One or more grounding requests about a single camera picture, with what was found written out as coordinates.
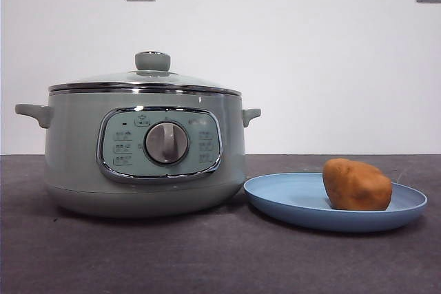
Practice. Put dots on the glass lid with green knob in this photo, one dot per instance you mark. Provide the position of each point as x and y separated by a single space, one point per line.
153 61

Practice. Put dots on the brown potato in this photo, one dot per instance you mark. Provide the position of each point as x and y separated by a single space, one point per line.
356 185

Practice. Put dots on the blue round plate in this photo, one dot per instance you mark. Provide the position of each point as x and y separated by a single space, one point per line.
293 197

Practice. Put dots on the pale green electric steamer pot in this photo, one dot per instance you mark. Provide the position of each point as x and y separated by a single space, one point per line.
76 156

